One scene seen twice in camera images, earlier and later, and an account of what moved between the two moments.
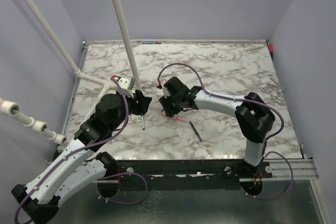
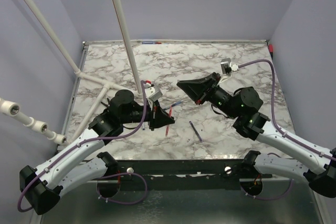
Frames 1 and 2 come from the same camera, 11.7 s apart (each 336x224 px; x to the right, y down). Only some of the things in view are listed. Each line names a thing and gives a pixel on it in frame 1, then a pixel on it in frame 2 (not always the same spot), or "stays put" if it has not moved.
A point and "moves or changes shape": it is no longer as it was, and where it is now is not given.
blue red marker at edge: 151,42 stays put
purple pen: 195,131 stays put
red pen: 179,119 moves or changes shape
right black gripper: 168,110 → 199,89
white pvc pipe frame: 12,109 stays put
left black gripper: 140,107 → 158,117
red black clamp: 271,50 stays put
